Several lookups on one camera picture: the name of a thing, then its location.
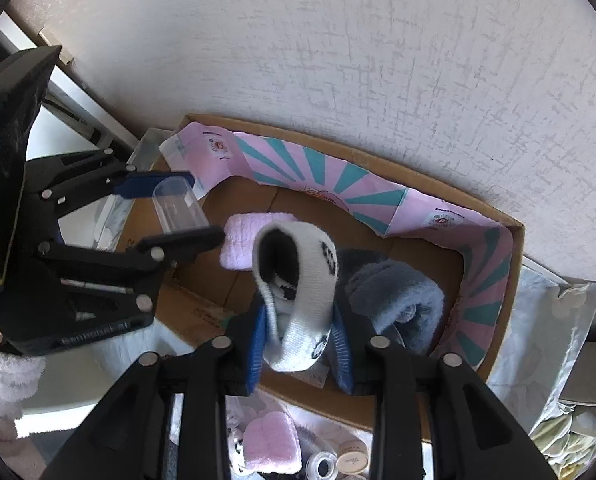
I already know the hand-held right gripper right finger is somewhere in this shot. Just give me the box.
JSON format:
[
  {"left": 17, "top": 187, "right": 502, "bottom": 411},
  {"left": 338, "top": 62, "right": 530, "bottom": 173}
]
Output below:
[{"left": 330, "top": 300, "right": 559, "bottom": 480}]

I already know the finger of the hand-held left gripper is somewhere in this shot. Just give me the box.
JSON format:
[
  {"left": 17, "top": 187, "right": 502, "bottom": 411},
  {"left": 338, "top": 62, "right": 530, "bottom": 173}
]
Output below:
[
  {"left": 36, "top": 225, "right": 227, "bottom": 319},
  {"left": 25, "top": 148, "right": 199, "bottom": 222}
]

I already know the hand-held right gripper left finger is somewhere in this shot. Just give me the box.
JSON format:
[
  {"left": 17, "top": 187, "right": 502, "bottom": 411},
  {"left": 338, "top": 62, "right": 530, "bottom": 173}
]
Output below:
[{"left": 40, "top": 302, "right": 271, "bottom": 480}]

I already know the clear plastic cup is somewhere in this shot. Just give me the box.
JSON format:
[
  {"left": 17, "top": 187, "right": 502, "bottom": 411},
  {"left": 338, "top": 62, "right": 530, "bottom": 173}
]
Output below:
[{"left": 153, "top": 176, "right": 209, "bottom": 236}]

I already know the pink lined cardboard box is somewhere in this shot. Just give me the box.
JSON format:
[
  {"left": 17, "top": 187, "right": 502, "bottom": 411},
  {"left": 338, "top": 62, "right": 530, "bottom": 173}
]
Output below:
[{"left": 122, "top": 112, "right": 526, "bottom": 443}]

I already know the white panda sock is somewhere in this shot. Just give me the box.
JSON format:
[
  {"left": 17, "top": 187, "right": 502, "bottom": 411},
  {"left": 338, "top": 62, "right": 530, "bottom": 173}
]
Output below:
[
  {"left": 252, "top": 222, "right": 337, "bottom": 373},
  {"left": 226, "top": 405, "right": 251, "bottom": 473}
]

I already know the pink fluffy sock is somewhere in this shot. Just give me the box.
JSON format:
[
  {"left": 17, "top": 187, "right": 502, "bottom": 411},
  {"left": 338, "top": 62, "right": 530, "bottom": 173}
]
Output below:
[
  {"left": 219, "top": 212, "right": 299, "bottom": 272},
  {"left": 243, "top": 410, "right": 303, "bottom": 476}
]

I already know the grey blue fluffy sock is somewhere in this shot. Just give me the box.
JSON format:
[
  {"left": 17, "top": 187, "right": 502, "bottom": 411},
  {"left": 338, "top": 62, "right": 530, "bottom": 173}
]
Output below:
[{"left": 350, "top": 255, "right": 446, "bottom": 356}]

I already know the beige round jar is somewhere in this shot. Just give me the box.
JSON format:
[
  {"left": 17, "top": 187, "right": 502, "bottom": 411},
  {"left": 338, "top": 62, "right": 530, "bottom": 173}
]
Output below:
[{"left": 335, "top": 437, "right": 369, "bottom": 476}]

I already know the dark grey sock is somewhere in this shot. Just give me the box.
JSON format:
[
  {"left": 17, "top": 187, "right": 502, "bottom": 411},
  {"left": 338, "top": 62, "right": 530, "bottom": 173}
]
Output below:
[{"left": 335, "top": 247, "right": 393, "bottom": 283}]

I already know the white glossy jar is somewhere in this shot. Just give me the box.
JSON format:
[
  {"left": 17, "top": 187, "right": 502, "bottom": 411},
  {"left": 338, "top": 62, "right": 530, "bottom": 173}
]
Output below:
[{"left": 305, "top": 450, "right": 339, "bottom": 480}]

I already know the floral tablecloth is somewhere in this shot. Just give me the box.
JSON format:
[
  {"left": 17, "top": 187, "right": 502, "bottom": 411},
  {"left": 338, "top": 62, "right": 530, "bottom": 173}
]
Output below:
[{"left": 92, "top": 130, "right": 596, "bottom": 480}]

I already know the pale green patterned cloth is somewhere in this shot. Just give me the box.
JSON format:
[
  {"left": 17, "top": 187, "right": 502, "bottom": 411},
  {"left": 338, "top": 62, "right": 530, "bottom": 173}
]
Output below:
[{"left": 528, "top": 400, "right": 596, "bottom": 467}]

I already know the white window frame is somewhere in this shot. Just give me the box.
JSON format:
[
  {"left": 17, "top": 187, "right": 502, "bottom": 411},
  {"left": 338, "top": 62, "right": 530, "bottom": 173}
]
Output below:
[{"left": 0, "top": 5, "right": 143, "bottom": 161}]

